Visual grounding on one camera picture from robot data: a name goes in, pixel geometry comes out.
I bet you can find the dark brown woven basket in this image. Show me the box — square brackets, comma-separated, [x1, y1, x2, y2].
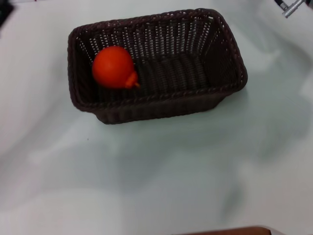
[67, 8, 248, 125]

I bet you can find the silver cable connector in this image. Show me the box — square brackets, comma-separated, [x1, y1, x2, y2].
[281, 0, 307, 19]

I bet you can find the orange toy tangerine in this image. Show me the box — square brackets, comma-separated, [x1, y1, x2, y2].
[91, 46, 141, 90]

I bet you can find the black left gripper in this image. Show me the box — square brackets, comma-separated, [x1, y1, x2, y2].
[0, 0, 16, 25]

